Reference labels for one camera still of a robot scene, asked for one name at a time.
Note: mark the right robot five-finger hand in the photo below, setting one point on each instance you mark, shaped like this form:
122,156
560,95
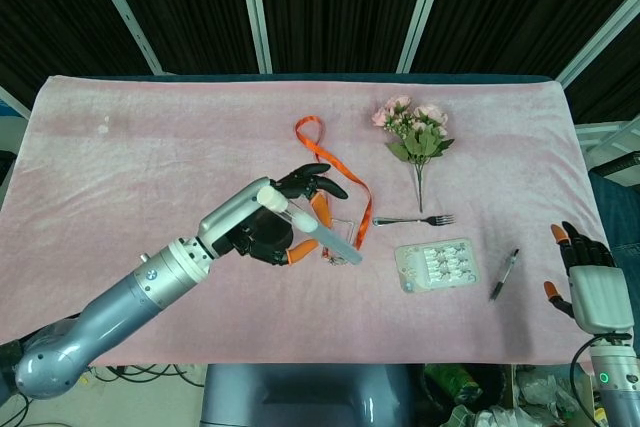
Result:
600,297

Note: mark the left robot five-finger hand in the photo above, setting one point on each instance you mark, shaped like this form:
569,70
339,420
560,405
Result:
230,212

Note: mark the clear tube with white cap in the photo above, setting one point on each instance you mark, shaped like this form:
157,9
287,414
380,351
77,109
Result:
330,242

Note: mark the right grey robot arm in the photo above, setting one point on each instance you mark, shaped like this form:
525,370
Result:
615,382

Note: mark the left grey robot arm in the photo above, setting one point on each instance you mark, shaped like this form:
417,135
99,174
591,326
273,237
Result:
115,307

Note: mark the blue fabric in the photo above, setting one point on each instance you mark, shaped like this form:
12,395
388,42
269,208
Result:
620,207

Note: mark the black pen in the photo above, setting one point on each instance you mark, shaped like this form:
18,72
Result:
505,274

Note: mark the pink plush table cloth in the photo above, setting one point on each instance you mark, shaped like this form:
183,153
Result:
150,147

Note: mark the crumpled clear plastic bag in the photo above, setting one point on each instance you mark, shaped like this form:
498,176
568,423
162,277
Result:
540,387

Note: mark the clear badge holder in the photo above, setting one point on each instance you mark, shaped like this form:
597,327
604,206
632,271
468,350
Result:
352,229

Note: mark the black bin with green bag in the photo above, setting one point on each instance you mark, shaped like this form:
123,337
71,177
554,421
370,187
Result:
495,382

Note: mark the grey metal rack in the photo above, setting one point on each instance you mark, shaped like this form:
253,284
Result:
600,137

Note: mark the pill blister pack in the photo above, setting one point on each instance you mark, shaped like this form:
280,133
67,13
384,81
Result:
435,267

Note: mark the silver metal fork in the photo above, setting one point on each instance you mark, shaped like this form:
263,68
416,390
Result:
400,220

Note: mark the grey robot torso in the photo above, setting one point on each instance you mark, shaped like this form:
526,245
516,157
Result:
300,397

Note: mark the pink artificial flower bouquet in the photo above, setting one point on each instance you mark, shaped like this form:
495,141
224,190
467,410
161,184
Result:
420,142

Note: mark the black curtain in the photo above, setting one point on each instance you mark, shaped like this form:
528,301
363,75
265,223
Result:
340,7

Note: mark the white metal frame post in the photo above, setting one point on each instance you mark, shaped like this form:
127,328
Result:
425,7
255,7
600,37
125,12

